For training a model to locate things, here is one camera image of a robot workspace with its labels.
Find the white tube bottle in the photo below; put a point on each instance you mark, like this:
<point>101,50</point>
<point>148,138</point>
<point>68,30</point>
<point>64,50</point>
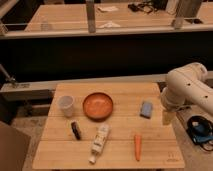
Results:
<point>99,142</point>

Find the black eraser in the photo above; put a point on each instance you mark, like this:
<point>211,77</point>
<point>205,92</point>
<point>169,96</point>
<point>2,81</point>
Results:
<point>76,130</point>

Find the metal clamp left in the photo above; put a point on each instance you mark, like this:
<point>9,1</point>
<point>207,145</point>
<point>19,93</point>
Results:
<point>12,80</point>

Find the grey metal post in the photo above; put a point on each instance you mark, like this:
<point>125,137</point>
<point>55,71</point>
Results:
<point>90,9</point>
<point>187,11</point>

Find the orange bowl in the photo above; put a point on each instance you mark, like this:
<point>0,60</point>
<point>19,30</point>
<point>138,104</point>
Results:
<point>98,106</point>

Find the white plastic cup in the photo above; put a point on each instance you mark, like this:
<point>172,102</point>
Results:
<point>66,105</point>

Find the white paper on far table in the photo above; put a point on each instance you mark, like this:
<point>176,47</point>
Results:
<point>108,9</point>

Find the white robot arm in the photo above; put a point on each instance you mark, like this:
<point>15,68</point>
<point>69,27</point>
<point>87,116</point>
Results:
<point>186,83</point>

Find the orange carrot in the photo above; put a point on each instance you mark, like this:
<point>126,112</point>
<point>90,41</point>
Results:
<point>137,143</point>

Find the blue sponge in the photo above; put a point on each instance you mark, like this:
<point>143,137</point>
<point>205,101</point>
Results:
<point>146,109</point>

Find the cream wooden end tool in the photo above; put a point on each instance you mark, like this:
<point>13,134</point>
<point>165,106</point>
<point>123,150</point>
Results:
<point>168,117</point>

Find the grey metal post right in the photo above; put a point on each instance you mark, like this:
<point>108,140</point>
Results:
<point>187,11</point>

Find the crumpled white paper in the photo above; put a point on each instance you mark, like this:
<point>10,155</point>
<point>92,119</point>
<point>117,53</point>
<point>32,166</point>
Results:
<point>110,24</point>

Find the clear bottle on far table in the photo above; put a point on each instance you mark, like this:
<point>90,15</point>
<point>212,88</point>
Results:
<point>44,25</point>

